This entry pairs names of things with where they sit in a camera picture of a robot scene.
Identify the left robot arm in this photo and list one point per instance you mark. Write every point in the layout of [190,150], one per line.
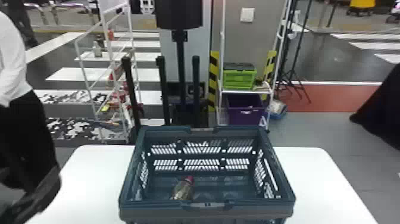
[34,197]

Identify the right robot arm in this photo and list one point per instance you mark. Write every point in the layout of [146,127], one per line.
[382,109]

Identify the purple crate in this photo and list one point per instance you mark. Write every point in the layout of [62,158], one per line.
[245,110]

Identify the green crate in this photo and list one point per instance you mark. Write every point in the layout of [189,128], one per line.
[239,78]

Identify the white shelf trolley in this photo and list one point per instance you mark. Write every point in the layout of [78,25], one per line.
[221,62]

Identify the brown bottle with red cap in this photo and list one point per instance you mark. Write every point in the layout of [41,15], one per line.
[182,190]

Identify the blue basket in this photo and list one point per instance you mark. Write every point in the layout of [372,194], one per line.
[206,208]

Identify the black tripod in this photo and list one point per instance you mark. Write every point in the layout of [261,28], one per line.
[292,62]

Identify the person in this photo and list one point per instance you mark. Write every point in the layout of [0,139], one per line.
[18,131]

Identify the yellow black striped post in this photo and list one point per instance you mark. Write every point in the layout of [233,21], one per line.
[213,78]
[269,67]

